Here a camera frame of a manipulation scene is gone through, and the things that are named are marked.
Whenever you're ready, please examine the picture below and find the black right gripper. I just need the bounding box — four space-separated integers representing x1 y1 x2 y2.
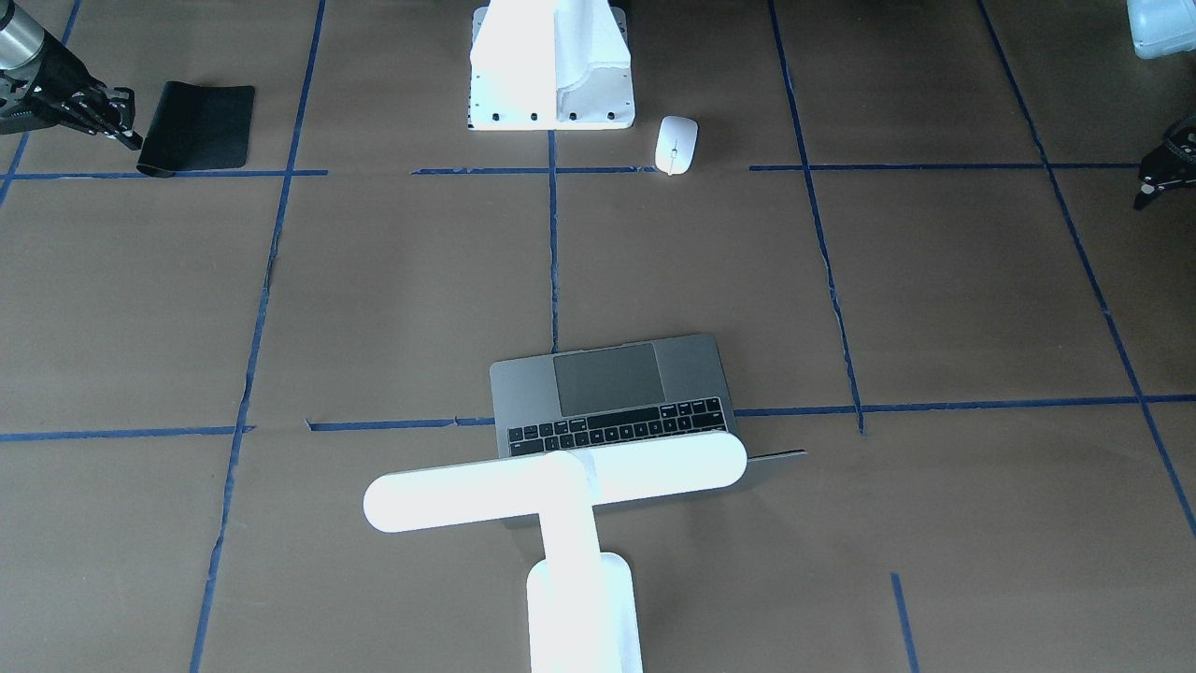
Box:
1 42 97 136

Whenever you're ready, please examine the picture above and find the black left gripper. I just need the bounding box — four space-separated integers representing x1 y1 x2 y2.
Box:
1139 114 1195 192

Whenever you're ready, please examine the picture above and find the grey laptop computer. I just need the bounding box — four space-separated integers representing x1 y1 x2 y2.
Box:
489 334 808 530

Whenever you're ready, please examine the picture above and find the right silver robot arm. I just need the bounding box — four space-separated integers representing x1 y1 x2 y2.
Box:
1 1 100 134

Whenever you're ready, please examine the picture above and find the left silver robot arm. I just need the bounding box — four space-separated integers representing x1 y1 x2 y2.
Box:
1127 1 1195 210

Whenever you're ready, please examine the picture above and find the black mouse pad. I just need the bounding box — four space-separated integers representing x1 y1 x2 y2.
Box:
135 80 256 179

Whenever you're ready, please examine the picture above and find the white desk lamp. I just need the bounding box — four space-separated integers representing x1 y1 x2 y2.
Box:
364 432 748 672

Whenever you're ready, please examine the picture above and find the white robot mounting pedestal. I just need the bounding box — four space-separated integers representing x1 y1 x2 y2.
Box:
466 1 636 131

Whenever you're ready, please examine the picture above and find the white wireless mouse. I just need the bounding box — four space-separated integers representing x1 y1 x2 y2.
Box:
654 115 700 176

